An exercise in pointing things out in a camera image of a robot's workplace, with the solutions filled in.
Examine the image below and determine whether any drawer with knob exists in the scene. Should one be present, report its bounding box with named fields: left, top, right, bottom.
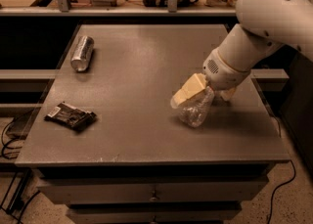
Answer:
left=67, top=202, right=242, bottom=224
left=37, top=176, right=268, bottom=205

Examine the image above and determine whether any grey drawer cabinet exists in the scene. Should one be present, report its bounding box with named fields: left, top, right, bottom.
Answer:
left=15, top=22, right=291, bottom=224

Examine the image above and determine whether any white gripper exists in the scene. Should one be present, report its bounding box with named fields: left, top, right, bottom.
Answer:
left=170, top=49, right=249, bottom=109

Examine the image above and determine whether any upper drawer with knob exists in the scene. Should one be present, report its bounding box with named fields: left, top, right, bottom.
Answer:
left=37, top=176, right=268, bottom=205

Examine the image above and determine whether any black device on floor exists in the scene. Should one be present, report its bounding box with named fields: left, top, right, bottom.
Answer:
left=5, top=111, right=33, bottom=139

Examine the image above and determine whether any lower drawer with knob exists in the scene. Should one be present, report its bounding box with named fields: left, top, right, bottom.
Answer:
left=67, top=202, right=242, bottom=224

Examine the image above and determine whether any black floor cable right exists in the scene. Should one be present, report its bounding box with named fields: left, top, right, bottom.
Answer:
left=266, top=159, right=297, bottom=224

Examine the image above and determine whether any clear plastic water bottle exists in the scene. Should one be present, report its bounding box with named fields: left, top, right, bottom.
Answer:
left=179, top=86, right=215, bottom=128

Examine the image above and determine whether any grey metal shelf rail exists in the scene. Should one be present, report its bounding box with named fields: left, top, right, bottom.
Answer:
left=0, top=0, right=236, bottom=17

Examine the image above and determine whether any silver redbull can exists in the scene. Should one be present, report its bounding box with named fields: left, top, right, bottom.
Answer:
left=70, top=35, right=94, bottom=72

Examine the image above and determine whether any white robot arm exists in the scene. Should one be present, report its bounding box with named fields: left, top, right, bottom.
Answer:
left=170, top=0, right=313, bottom=109

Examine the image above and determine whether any black snack packet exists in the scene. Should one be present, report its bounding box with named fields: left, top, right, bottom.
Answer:
left=44, top=102, right=97, bottom=132

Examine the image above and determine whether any black cables left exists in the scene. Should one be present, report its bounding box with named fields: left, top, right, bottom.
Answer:
left=0, top=110, right=42, bottom=224

